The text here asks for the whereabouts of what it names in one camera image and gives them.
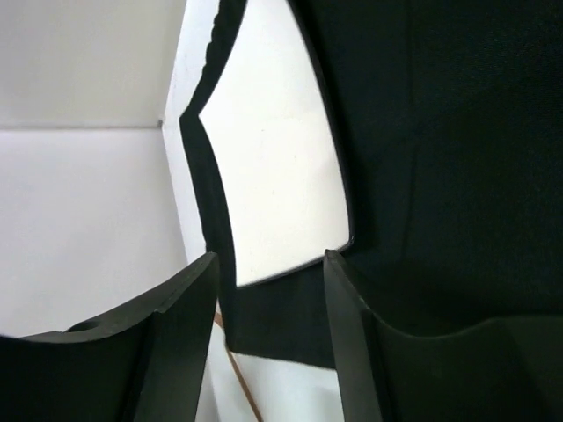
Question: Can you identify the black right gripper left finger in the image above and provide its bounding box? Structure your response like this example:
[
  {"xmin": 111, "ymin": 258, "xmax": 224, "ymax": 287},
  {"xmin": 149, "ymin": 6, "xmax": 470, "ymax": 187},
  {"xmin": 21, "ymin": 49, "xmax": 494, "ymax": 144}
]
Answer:
[{"xmin": 1, "ymin": 252, "xmax": 219, "ymax": 421}]

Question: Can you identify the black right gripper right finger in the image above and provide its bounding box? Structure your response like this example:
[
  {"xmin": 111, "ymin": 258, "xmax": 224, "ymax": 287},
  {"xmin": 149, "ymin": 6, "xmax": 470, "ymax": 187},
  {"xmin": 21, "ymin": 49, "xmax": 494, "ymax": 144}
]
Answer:
[{"xmin": 323, "ymin": 251, "xmax": 562, "ymax": 421}]

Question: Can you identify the black cloth placemat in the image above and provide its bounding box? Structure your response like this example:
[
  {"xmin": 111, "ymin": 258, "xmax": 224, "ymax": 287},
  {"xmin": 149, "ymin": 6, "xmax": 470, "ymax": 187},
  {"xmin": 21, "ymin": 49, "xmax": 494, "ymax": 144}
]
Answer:
[{"xmin": 178, "ymin": 0, "xmax": 563, "ymax": 370}]

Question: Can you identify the white square plate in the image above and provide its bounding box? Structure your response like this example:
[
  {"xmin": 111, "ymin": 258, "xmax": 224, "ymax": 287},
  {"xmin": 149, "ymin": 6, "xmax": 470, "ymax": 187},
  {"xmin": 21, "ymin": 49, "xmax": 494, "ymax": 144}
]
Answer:
[{"xmin": 200, "ymin": 1, "xmax": 352, "ymax": 287}]

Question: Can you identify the copper fork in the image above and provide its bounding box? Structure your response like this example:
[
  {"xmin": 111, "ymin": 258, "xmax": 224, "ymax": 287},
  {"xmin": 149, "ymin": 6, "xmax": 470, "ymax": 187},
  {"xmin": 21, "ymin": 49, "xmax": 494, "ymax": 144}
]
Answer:
[{"xmin": 210, "ymin": 311, "xmax": 264, "ymax": 421}]

